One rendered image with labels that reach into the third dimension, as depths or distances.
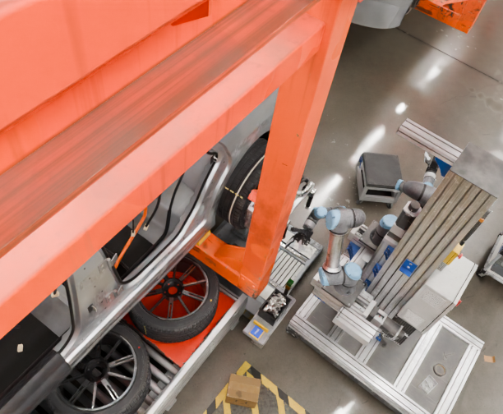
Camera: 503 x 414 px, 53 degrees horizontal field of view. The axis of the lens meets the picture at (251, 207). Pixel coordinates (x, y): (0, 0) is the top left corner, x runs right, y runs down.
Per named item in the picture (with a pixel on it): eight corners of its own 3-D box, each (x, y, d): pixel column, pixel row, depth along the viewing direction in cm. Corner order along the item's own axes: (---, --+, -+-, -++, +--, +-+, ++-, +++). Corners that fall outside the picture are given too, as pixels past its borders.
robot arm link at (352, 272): (359, 286, 321) (366, 276, 310) (339, 287, 318) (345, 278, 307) (354, 269, 327) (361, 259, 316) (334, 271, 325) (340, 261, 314)
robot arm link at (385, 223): (378, 220, 353) (385, 209, 342) (396, 227, 351) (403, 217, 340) (374, 233, 346) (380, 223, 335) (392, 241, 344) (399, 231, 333)
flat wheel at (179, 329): (151, 250, 392) (149, 233, 372) (230, 278, 385) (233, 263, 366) (110, 324, 354) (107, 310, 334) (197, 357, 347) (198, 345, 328)
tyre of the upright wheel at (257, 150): (246, 196, 414) (274, 128, 379) (269, 212, 408) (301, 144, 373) (200, 226, 360) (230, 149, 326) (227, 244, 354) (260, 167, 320)
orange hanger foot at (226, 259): (194, 232, 376) (196, 205, 348) (251, 271, 362) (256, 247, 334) (180, 246, 367) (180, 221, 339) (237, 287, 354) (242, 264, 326)
